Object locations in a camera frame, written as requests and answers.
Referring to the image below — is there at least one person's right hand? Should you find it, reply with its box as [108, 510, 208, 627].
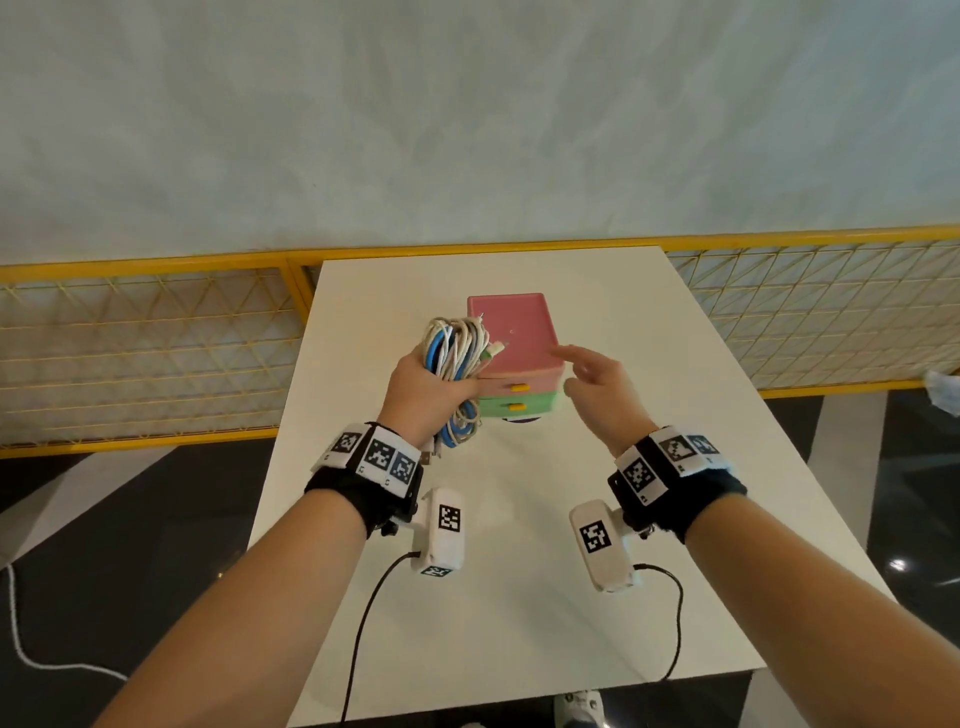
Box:
[551, 344, 660, 459]

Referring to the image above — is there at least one person's left hand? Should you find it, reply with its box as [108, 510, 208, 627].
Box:
[377, 344, 500, 449]

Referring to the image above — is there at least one blue cable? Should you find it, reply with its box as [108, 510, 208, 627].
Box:
[416, 314, 508, 466]

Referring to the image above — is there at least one thin white cable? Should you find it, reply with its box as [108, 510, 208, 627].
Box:
[416, 314, 508, 466]

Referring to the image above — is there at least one grey cable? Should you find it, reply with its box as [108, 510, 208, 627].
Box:
[416, 314, 508, 466]

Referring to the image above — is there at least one pink and green drawer box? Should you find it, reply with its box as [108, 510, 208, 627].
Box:
[466, 292, 568, 421]

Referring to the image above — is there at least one person's left forearm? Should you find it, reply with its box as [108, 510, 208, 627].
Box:
[93, 491, 369, 728]

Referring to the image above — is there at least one person's right forearm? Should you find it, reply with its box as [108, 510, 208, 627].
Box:
[683, 494, 960, 728]

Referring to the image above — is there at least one black marker wristband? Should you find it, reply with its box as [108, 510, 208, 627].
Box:
[608, 425, 749, 545]
[305, 422, 425, 540]

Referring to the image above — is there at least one yellow mesh fence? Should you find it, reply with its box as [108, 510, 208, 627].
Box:
[0, 224, 960, 460]

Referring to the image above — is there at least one white shoe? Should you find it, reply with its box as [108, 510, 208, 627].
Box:
[553, 689, 605, 728]

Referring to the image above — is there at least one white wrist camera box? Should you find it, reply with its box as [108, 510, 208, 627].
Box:
[568, 500, 643, 594]
[410, 487, 466, 580]

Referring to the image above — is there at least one black camera cable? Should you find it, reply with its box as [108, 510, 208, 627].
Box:
[633, 563, 685, 684]
[338, 551, 423, 728]

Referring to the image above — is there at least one white floor cord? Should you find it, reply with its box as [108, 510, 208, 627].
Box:
[3, 562, 129, 682]

